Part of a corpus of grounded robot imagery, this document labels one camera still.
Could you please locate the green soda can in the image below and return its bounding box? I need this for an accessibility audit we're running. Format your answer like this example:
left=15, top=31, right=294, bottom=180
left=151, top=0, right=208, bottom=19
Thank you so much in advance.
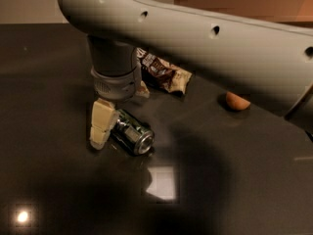
left=112, top=109, right=155, bottom=156

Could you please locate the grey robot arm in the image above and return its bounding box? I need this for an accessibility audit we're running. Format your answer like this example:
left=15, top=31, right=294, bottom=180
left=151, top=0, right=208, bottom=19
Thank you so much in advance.
left=58, top=0, right=313, bottom=133

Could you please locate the brown chip bag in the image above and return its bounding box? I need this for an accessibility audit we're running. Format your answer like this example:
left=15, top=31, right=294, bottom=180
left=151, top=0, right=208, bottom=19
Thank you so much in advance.
left=137, top=48, right=192, bottom=94

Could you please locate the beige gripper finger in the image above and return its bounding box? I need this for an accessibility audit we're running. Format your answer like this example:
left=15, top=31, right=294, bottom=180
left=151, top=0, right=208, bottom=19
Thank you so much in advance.
left=90, top=98, right=119, bottom=150
left=135, top=81, right=150, bottom=98

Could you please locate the orange fruit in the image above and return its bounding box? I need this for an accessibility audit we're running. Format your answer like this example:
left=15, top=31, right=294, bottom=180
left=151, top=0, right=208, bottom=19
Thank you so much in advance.
left=226, top=92, right=250, bottom=111

